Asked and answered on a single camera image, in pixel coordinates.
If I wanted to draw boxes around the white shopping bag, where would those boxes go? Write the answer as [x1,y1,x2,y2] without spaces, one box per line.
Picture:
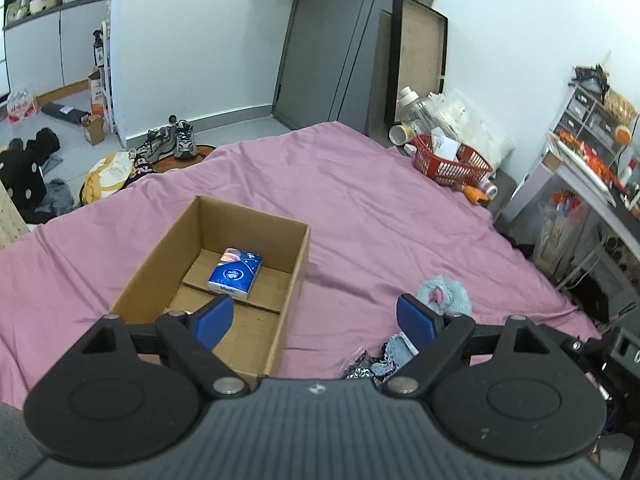
[532,199,582,277]

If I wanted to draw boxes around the dark folded package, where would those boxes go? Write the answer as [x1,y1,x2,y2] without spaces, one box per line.
[41,102,89,125]

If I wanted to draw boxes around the white kitchen cabinet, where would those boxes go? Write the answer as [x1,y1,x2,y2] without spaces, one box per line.
[2,0,114,97]

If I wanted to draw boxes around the black framed wooden board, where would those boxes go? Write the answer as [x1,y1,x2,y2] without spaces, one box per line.
[385,0,449,127]

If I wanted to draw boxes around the dark patterned cloth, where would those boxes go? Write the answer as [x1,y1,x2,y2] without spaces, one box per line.
[342,350,396,381]

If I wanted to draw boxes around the black clothing heap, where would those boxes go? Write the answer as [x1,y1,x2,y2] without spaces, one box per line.
[24,128,62,162]

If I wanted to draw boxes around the small open cardboard box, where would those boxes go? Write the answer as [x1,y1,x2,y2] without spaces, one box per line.
[82,115,106,146]

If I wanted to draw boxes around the grey door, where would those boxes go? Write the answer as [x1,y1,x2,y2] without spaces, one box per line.
[272,0,447,132]

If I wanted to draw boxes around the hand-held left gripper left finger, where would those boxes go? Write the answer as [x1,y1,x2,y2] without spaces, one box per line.
[80,294,252,399]

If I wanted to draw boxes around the grey sneaker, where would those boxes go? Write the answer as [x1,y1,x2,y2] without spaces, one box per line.
[135,127,176,164]
[173,120,195,160]

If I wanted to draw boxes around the red plastic basket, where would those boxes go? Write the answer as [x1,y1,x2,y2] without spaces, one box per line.
[412,134,494,186]

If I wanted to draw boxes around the brown floor mat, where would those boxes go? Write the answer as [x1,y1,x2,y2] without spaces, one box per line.
[150,143,219,174]

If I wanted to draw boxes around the cream dotted curtain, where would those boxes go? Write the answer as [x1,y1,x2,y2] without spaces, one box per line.
[0,179,27,252]

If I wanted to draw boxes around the grey-blue plush toy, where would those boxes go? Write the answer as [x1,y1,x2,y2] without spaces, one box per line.
[415,274,472,317]

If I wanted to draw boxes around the pack of water bottles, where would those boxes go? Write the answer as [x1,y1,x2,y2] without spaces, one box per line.
[7,88,39,124]

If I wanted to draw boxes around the black polka-dot cushion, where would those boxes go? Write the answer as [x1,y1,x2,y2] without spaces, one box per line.
[0,149,47,212]

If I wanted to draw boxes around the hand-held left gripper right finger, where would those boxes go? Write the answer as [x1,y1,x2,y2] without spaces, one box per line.
[382,293,552,397]

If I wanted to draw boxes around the yellow and white bag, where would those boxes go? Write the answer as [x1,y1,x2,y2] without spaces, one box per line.
[80,152,137,206]

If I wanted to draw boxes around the white-legged black desk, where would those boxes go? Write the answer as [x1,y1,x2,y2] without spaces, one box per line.
[542,132,640,281]

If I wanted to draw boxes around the pile of clear plastic bags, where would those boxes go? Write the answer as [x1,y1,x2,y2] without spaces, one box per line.
[422,89,517,171]

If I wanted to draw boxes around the brown cardboard box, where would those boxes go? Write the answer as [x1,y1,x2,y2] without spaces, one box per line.
[109,195,311,391]

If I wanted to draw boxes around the grey drawer organizer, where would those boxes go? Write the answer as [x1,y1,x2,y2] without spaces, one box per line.
[555,84,637,155]

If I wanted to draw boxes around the blue knitted cloth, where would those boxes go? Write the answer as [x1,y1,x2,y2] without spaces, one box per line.
[382,332,419,376]

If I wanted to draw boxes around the person's grey pants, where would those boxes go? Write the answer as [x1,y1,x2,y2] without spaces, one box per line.
[0,402,43,480]

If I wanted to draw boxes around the blue tissue pack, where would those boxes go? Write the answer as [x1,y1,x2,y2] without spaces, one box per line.
[207,247,264,302]

